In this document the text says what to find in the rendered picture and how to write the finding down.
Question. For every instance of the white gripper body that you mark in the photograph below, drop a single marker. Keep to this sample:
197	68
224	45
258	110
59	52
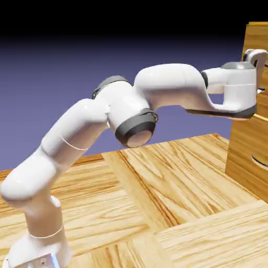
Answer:
259	62

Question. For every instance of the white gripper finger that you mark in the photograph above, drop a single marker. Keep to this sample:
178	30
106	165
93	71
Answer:
260	90

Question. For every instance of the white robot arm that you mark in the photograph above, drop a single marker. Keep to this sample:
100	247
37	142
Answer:
171	83

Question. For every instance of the light wood cabinet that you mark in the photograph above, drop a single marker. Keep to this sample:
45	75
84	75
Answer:
242	146

